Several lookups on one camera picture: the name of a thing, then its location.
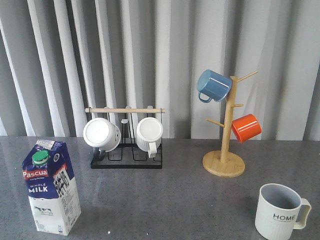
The white mug left on rack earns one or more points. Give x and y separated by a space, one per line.
103 135

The blue white milk carton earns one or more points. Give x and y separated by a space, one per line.
51 184

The blue enamel mug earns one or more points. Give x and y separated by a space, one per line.
213 86

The orange enamel mug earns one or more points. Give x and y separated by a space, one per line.
246 127

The white ribbed mug on rack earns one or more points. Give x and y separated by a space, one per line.
149 135

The wooden mug tree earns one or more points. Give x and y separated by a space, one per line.
223 163

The black wire mug rack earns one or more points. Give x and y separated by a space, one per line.
128 155

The grey pleated curtain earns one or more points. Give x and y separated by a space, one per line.
58 57

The cream HOME mug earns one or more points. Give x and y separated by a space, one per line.
280 210

